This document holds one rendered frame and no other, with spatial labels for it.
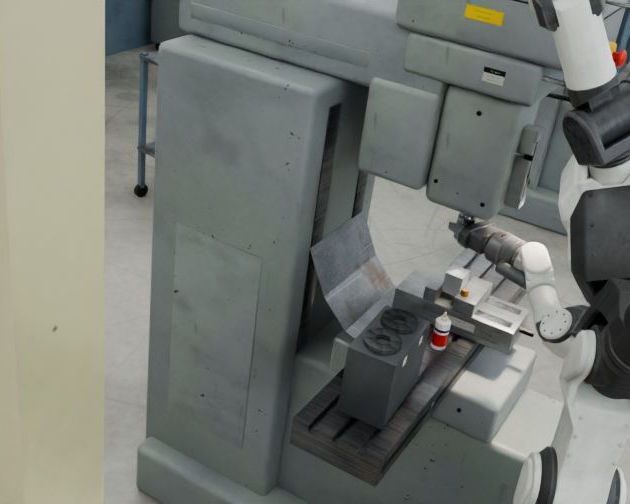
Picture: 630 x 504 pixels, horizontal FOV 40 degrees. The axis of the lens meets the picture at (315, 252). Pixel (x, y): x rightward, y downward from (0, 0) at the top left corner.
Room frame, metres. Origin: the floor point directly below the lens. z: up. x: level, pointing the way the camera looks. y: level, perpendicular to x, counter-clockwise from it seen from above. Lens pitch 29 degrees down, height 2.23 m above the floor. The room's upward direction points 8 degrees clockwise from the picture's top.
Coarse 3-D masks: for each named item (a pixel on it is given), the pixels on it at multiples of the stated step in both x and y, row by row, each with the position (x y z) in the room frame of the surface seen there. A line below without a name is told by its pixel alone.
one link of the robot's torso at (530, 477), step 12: (528, 456) 1.41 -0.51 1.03; (540, 456) 1.37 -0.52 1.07; (528, 468) 1.35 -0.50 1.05; (540, 468) 1.33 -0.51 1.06; (528, 480) 1.33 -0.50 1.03; (540, 480) 1.32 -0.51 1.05; (624, 480) 1.35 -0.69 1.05; (516, 492) 1.38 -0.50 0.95; (528, 492) 1.32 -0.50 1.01; (624, 492) 1.31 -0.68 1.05
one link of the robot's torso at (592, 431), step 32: (576, 352) 1.33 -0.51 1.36; (576, 384) 1.32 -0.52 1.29; (576, 416) 1.32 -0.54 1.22; (608, 416) 1.31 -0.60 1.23; (544, 448) 1.40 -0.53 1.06; (576, 448) 1.31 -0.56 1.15; (608, 448) 1.31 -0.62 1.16; (544, 480) 1.31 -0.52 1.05; (576, 480) 1.30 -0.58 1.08; (608, 480) 1.30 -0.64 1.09
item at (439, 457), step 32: (320, 352) 2.09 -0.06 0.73; (320, 384) 2.02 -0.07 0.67; (288, 416) 2.06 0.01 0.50; (512, 416) 1.91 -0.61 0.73; (544, 416) 1.93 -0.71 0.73; (288, 448) 2.05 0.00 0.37; (416, 448) 1.87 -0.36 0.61; (448, 448) 1.83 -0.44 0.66; (480, 448) 1.79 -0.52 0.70; (512, 448) 1.78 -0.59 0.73; (288, 480) 2.04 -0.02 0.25; (320, 480) 1.99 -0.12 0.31; (352, 480) 1.95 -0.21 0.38; (384, 480) 1.90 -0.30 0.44; (416, 480) 1.86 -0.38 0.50; (448, 480) 1.82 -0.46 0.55; (480, 480) 1.78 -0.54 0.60; (512, 480) 1.74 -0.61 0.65
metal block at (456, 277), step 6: (450, 270) 2.07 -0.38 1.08; (456, 270) 2.08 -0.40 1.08; (462, 270) 2.08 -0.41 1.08; (468, 270) 2.09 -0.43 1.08; (450, 276) 2.05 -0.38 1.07; (456, 276) 2.04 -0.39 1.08; (462, 276) 2.05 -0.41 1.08; (468, 276) 2.08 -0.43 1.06; (444, 282) 2.05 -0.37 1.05; (450, 282) 2.05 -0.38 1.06; (456, 282) 2.04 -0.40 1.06; (462, 282) 2.04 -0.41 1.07; (444, 288) 2.05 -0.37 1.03; (450, 288) 2.05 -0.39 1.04; (456, 288) 2.04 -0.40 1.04; (456, 294) 2.04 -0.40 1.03
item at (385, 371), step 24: (384, 312) 1.73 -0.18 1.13; (408, 312) 1.74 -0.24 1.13; (360, 336) 1.63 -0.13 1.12; (384, 336) 1.63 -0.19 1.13; (408, 336) 1.66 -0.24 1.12; (360, 360) 1.57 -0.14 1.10; (384, 360) 1.55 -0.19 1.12; (408, 360) 1.62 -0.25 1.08; (360, 384) 1.57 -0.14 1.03; (384, 384) 1.54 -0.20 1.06; (408, 384) 1.66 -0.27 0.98; (360, 408) 1.56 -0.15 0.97; (384, 408) 1.54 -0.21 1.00
